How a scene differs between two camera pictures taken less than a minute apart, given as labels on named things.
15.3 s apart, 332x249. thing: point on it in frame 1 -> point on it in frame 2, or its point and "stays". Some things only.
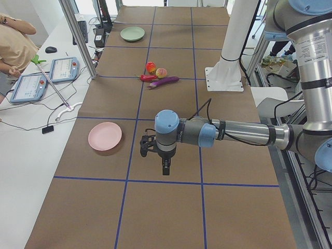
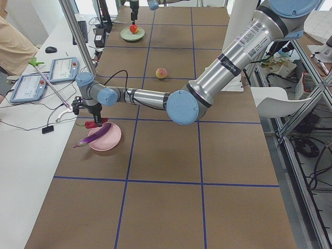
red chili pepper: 147,78 -> 90,124
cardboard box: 287,68 stays
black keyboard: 83,26 stays
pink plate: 105,136 stays
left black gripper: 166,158 -> 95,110
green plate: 132,33 stays
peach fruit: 161,72 stays
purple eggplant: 164,80 -> 95,135
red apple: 151,67 -> 134,29
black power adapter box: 99,37 stays
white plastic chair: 272,101 stays
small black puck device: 47,129 stays
